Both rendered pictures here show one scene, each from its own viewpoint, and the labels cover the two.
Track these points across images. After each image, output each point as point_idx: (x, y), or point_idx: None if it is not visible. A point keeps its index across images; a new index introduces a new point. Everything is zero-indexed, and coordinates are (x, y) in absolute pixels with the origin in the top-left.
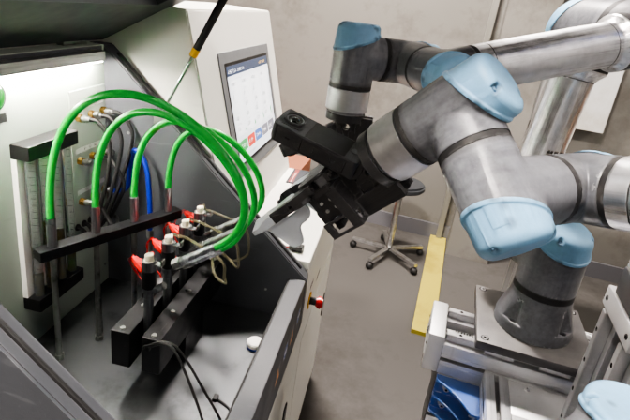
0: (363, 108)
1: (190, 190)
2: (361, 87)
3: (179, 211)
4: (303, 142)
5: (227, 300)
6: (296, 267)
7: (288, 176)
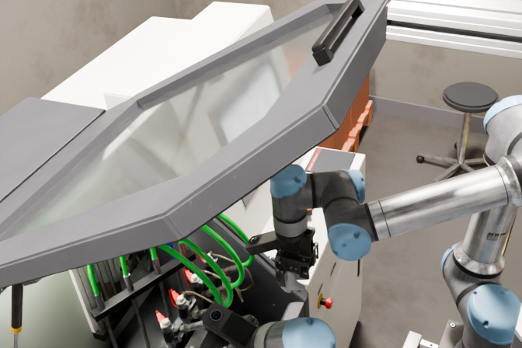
0: (301, 231)
1: (201, 234)
2: (294, 220)
3: (193, 255)
4: (220, 334)
5: (245, 309)
6: (295, 292)
7: (307, 161)
